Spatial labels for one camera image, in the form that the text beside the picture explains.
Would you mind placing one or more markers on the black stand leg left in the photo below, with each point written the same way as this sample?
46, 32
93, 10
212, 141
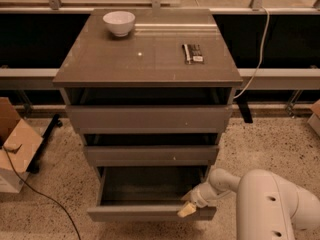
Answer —
34, 165

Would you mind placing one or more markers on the cardboard box at right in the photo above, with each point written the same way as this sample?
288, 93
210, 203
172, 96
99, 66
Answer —
314, 120

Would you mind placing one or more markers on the grey middle drawer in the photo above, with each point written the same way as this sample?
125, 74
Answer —
151, 155

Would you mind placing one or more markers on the black marker pack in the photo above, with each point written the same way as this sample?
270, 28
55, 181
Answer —
192, 53

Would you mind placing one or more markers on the open cardboard box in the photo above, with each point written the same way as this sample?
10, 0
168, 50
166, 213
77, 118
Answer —
19, 143

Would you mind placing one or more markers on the grey drawer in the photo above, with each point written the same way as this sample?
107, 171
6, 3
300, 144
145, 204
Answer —
151, 155
147, 193
149, 119

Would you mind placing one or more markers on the black stand leg right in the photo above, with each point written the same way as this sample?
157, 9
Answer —
244, 109

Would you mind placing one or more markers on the grey drawer cabinet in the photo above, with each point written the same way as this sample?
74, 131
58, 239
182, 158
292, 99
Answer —
147, 68

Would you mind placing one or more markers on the grey top drawer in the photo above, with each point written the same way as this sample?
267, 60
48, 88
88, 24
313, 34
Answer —
149, 119

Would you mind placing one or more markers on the white ceramic bowl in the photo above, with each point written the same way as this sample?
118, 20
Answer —
119, 23

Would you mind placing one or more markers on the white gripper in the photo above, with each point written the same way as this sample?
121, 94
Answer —
201, 195

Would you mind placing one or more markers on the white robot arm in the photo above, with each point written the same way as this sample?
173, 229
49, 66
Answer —
268, 207

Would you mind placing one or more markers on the grey bottom drawer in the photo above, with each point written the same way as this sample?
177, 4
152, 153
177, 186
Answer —
147, 193

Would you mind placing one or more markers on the black stand leg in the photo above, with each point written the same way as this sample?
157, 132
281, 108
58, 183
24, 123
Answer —
244, 109
34, 165

